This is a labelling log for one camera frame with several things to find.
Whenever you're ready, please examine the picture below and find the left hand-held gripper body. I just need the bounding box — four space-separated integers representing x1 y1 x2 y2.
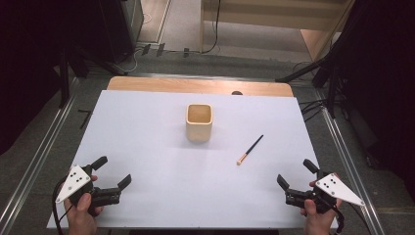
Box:
55 164 123 216

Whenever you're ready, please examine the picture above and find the white floor cable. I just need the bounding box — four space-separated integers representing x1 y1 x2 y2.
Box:
112 45 146 74

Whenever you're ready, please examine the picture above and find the person's right hand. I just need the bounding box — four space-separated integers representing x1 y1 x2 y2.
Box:
300 172 344 235

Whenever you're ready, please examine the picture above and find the metal floor rail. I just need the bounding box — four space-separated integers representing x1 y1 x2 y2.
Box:
313 87 388 235
0 77 79 235

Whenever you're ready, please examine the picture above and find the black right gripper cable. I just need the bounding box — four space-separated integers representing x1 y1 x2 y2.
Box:
326 199 374 235

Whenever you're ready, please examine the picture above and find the wooden table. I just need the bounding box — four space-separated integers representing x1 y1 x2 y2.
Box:
106 75 295 98

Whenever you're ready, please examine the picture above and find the dark equipment cabinet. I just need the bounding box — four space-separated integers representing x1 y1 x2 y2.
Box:
96 0 145 65

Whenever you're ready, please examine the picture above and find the light wooden furniture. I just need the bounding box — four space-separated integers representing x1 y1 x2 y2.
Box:
199 0 357 63

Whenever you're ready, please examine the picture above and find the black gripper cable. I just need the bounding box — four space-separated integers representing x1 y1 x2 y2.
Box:
51 177 73 235
326 199 374 235

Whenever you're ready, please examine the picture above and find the white table mat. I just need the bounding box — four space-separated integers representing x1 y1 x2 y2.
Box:
46 89 339 230

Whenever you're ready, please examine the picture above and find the bundle of black cables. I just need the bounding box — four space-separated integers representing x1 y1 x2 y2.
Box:
297 98 328 123

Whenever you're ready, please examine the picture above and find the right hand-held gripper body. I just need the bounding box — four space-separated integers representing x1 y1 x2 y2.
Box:
285 169 366 215

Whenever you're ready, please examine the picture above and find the person's left hand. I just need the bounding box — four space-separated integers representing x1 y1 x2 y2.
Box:
63 174 105 235

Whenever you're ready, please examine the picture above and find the black floor cable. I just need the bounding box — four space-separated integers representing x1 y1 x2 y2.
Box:
200 0 222 55

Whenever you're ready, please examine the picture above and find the square wooden cup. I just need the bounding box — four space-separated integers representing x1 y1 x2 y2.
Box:
185 103 214 143

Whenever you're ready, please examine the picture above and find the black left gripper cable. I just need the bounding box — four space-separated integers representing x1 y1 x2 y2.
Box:
51 177 73 235

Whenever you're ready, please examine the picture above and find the black metal stand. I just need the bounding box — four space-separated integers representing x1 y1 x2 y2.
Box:
274 48 346 119
58 45 90 110

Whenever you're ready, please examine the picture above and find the black-handled makeup brush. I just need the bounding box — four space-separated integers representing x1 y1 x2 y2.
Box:
236 134 264 166

